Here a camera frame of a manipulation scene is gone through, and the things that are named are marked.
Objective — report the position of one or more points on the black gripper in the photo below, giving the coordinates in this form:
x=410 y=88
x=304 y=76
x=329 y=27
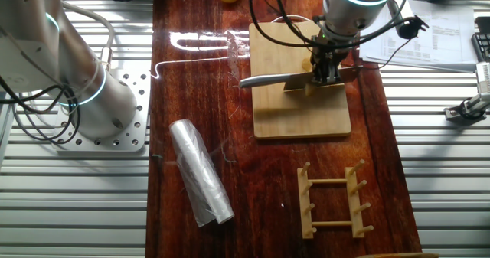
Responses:
x=326 y=53

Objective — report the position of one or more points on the roll of clear plastic bags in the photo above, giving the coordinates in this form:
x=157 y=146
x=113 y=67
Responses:
x=199 y=170

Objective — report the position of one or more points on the steel kitchen cleaver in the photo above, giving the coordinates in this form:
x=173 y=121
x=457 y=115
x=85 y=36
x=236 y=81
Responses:
x=264 y=80

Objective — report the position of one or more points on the silver depth camera on mount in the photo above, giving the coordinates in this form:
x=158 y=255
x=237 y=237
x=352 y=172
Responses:
x=474 y=105

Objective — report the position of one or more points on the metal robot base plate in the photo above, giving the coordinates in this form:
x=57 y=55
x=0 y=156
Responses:
x=134 y=135

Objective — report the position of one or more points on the wooden cutting board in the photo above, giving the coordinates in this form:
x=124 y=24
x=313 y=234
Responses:
x=283 y=112

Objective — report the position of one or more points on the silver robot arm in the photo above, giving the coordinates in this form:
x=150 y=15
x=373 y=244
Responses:
x=38 y=59

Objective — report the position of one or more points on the printed white paper stack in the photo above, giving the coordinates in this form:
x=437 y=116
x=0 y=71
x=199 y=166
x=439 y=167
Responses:
x=440 y=40

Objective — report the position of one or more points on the wrist camera on grey bracket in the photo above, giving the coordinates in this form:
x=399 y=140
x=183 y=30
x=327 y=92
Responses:
x=411 y=28

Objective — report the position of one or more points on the wooden peg knife rack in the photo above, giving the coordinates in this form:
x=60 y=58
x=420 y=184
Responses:
x=354 y=208

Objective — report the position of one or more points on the thick peeled potato chunk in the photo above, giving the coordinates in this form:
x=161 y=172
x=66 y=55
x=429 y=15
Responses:
x=310 y=90

